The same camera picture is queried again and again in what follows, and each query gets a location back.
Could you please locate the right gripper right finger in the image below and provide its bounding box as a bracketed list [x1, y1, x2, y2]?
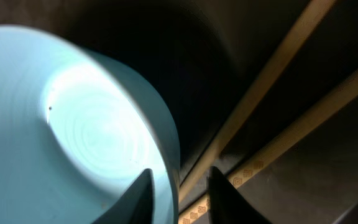
[208, 166, 270, 224]

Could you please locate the brown serving tray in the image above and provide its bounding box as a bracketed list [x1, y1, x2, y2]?
[0, 0, 358, 223]

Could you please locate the wooden chopstick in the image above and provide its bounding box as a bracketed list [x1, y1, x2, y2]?
[178, 0, 336, 202]
[177, 54, 358, 224]

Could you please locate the right wooden chopstick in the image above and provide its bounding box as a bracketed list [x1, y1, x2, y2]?
[177, 54, 358, 224]

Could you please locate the left wooden chopstick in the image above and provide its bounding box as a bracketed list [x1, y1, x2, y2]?
[178, 0, 336, 202]

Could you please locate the light blue bowl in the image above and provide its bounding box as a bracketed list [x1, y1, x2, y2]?
[0, 25, 180, 223]

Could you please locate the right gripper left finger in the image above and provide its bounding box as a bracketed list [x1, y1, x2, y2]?
[93, 169, 154, 224]

